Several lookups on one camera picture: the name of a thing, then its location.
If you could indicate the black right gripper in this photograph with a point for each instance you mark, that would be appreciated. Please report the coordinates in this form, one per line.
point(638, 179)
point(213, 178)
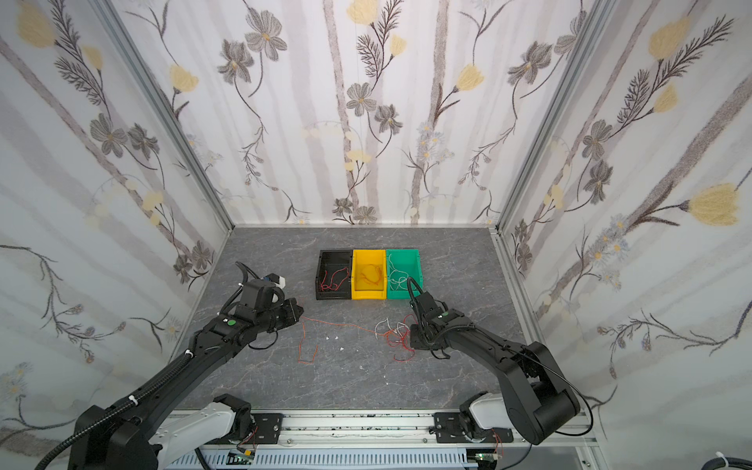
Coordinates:
point(428, 314)

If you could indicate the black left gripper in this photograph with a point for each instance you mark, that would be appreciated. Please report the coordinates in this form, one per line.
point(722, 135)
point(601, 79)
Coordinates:
point(288, 311)

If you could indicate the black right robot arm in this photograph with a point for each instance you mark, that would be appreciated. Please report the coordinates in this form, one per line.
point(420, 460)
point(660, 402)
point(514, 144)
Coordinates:
point(534, 398)

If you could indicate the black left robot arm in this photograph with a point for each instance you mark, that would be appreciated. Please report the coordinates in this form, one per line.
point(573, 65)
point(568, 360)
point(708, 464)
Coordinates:
point(118, 437)

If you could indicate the green storage bin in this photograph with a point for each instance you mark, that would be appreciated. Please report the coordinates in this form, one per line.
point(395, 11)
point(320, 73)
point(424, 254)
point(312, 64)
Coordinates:
point(402, 264)

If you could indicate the black storage bin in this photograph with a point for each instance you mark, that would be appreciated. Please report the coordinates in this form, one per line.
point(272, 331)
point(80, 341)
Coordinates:
point(333, 275)

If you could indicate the yellow storage bin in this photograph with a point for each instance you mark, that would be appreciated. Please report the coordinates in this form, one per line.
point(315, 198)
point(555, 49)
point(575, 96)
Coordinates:
point(369, 275)

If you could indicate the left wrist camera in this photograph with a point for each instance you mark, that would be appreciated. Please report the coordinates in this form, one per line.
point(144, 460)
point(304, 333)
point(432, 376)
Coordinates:
point(276, 279)

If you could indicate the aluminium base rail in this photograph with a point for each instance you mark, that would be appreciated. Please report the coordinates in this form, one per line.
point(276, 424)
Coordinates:
point(218, 425)

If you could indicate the white slotted cable duct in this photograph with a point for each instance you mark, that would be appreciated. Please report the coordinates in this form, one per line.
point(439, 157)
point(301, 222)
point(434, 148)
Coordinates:
point(368, 458)

